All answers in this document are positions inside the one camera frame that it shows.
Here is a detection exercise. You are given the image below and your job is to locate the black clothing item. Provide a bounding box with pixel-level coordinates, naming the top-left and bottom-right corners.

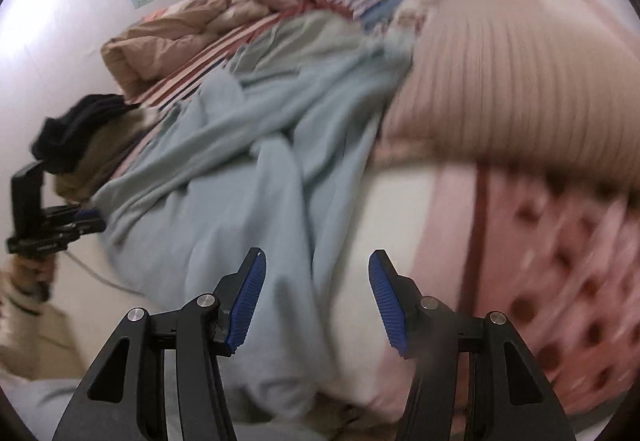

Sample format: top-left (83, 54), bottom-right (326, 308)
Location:
top-left (30, 94), bottom-right (140, 174)

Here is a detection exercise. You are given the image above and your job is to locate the olive brown clothing item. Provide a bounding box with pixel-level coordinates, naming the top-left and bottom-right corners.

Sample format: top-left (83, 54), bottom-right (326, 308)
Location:
top-left (54, 108), bottom-right (160, 202)

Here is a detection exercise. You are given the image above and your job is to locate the pink dotted bed sheet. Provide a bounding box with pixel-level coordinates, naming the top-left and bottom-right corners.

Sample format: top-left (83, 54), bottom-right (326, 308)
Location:
top-left (369, 155), bottom-right (640, 431)

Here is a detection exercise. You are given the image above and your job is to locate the pink ribbed pillow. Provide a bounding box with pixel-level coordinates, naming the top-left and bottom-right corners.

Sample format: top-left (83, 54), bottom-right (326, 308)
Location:
top-left (376, 0), bottom-right (639, 188)

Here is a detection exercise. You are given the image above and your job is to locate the left hand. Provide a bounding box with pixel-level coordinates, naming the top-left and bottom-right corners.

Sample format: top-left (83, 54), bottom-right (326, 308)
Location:
top-left (10, 255), bottom-right (58, 302)

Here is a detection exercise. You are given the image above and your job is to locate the left forearm cream sleeve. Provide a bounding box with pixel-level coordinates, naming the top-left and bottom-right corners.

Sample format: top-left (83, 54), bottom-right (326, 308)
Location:
top-left (1, 271), bottom-right (85, 390)

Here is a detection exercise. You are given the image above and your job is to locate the light blue garment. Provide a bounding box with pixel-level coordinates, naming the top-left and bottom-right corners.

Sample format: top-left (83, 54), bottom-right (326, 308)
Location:
top-left (93, 11), bottom-right (413, 417)

